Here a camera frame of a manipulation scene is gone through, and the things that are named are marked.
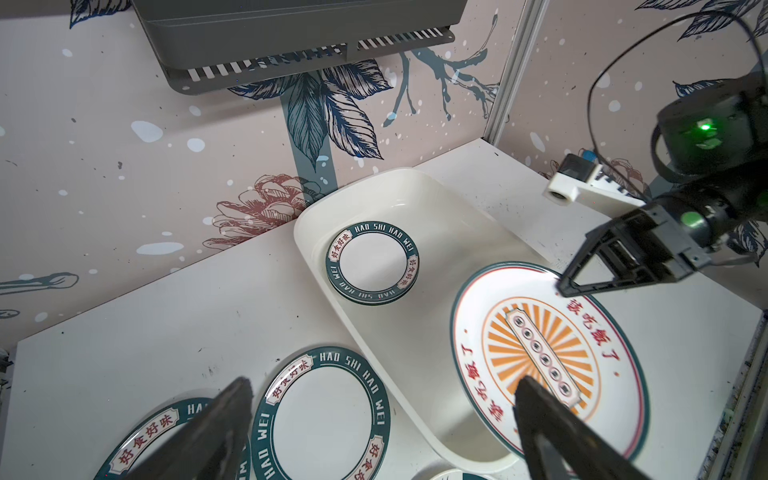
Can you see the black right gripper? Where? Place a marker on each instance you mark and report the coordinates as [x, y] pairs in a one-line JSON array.
[[662, 242]]

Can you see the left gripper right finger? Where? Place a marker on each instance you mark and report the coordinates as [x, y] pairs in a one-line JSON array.
[[558, 445]]

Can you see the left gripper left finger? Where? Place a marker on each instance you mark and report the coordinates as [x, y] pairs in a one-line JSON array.
[[211, 445]]

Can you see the large orange sunburst plate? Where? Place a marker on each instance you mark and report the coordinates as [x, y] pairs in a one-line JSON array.
[[509, 322]]

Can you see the green rim plate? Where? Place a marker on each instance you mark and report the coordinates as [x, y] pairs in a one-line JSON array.
[[149, 435], [372, 263], [325, 415]]

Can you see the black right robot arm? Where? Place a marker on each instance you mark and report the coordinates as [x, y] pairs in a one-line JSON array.
[[716, 138]]

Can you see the green rim plate beside bin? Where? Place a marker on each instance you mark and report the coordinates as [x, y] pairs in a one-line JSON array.
[[325, 415]]

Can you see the white plastic bin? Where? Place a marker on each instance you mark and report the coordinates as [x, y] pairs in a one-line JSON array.
[[408, 341]]

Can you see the black hanging wire basket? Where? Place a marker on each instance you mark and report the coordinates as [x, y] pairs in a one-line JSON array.
[[205, 46]]

